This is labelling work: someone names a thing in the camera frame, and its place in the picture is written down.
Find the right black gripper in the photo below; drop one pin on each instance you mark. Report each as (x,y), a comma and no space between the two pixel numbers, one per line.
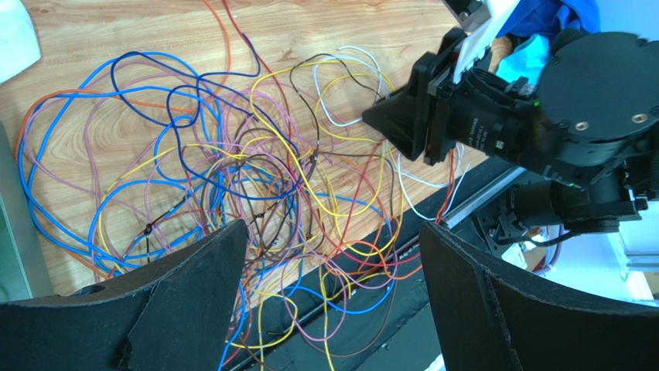
(431,114)

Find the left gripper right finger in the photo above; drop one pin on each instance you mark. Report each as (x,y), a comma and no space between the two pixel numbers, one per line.
(492,315)

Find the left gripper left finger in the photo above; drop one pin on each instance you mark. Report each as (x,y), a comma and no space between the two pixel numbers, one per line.
(171,314)

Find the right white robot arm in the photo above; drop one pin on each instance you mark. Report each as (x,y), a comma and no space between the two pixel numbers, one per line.
(589,127)

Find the cyan cloth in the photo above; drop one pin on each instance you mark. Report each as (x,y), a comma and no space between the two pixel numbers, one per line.
(527,60)

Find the dark blue towel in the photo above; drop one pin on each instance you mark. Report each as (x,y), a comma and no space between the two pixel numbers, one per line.
(549,17)

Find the green plastic tray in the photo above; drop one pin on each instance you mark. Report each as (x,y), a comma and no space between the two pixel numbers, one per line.
(24,273)

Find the white hanging tank top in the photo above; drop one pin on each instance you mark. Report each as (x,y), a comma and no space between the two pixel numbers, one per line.
(19,43)

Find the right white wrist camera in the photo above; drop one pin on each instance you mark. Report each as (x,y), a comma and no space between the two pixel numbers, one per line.
(481,20)

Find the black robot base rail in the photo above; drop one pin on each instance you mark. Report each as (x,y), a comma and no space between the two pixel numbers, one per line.
(346,332)

